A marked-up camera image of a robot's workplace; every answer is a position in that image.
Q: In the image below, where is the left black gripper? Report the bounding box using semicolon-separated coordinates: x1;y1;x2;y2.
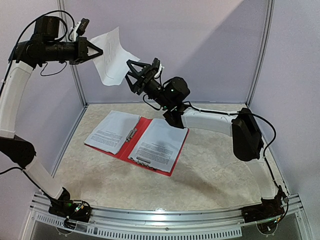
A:
40;35;104;64

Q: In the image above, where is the stack of printed papers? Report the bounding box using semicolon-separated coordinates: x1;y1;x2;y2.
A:
89;27;140;86

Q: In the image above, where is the printed paper sheet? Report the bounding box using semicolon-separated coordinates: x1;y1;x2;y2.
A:
84;110;140;155
128;118;189;173

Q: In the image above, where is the red file folder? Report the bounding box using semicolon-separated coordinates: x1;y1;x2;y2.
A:
85;117;188;177

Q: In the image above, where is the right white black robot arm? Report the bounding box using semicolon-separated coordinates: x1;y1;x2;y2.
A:
125;58;289;218

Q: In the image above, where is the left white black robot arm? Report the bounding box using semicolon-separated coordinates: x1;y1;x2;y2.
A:
0;13;103;217

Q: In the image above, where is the metal clip folder spine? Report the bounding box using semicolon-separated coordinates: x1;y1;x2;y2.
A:
125;128;138;143

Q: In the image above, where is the metal clip top of folder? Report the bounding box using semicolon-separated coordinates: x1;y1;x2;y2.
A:
129;157;157;171

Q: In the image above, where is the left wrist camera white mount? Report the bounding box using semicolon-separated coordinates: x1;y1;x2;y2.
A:
68;18;90;42

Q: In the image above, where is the left aluminium frame post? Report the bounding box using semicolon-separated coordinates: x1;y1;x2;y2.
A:
56;0;87;107

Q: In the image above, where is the aluminium frame post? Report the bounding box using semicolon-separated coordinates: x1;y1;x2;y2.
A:
245;0;275;107
56;0;87;107

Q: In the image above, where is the right aluminium frame post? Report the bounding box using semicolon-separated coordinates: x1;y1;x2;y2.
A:
245;0;275;107

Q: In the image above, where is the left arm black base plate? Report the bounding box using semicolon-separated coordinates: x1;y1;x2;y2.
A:
44;189;92;223

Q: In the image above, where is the aluminium front rail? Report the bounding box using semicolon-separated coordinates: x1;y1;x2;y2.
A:
22;193;312;240

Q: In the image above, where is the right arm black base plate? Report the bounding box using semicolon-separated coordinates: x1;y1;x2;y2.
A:
240;203;285;223

